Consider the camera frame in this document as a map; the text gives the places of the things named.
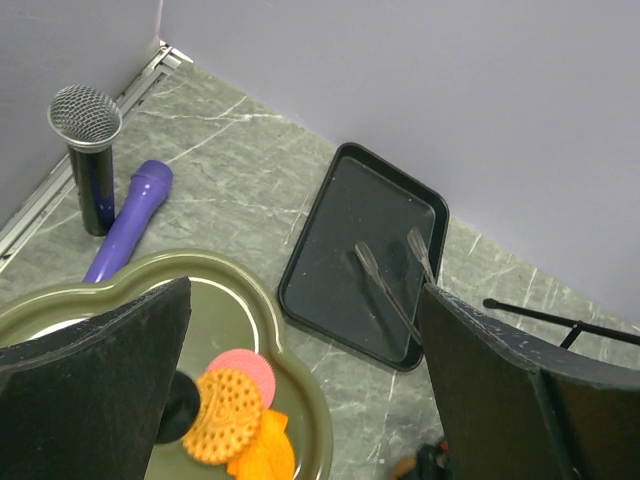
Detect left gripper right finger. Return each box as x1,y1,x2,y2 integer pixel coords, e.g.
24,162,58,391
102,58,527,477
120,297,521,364
417,284,639,479

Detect green three-tier serving stand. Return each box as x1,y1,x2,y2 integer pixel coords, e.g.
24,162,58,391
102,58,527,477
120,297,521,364
1,249,334,479

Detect orange star cookie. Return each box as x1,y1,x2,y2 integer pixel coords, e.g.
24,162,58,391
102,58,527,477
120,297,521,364
226,409,296,480

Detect pink round cookie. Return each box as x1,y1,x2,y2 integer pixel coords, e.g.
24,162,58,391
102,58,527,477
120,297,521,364
206,348,276,408

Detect metal tongs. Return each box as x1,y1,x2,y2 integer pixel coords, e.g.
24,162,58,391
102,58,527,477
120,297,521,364
353,227,437,347

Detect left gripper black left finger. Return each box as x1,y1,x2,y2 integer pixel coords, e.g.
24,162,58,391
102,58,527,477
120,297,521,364
1,277,193,479

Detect orange round cookie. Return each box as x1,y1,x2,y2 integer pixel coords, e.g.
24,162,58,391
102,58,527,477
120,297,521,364
182,368,264,465

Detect black serving tray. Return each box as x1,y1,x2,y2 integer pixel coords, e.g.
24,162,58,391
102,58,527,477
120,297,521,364
278,142,450,372

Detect black mesh microphone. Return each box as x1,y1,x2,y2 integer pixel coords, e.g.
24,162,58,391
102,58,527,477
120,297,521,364
47,85,123,237

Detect black music stand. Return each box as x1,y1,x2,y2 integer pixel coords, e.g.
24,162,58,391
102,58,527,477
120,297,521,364
483,298,640,350

